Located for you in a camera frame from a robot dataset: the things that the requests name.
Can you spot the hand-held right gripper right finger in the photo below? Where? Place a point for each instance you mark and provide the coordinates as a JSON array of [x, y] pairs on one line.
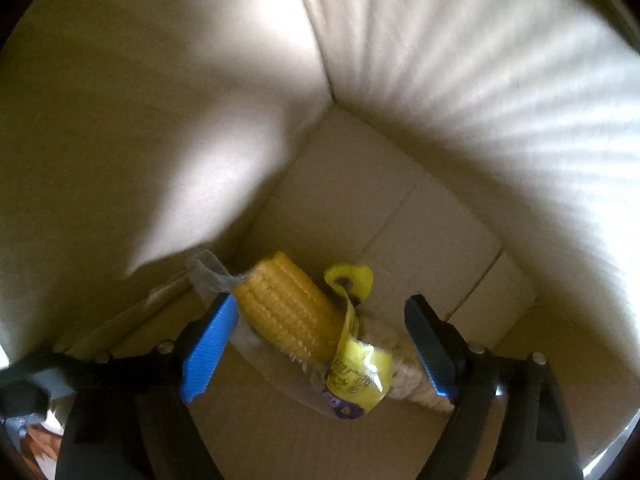
[[432, 350]]

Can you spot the brown cardboard box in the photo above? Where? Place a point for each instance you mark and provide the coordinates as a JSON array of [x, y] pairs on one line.
[[400, 85]]

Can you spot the vacuum-packed corn cob packet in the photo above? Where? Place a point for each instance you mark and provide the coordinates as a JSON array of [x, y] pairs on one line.
[[285, 305]]

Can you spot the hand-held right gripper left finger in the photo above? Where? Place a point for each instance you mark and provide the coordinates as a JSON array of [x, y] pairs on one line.
[[210, 350]]

